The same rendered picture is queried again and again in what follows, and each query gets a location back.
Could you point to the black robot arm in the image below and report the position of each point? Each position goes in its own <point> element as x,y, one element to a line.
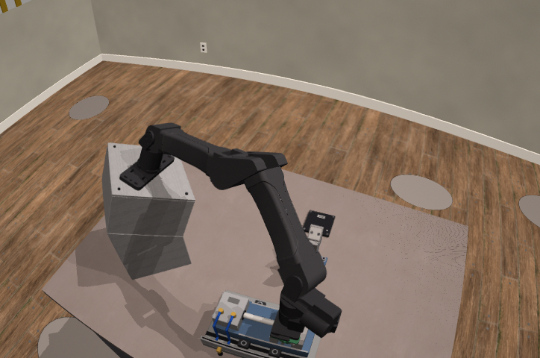
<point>301,268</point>

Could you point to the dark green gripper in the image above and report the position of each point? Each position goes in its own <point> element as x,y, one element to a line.
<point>280,328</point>

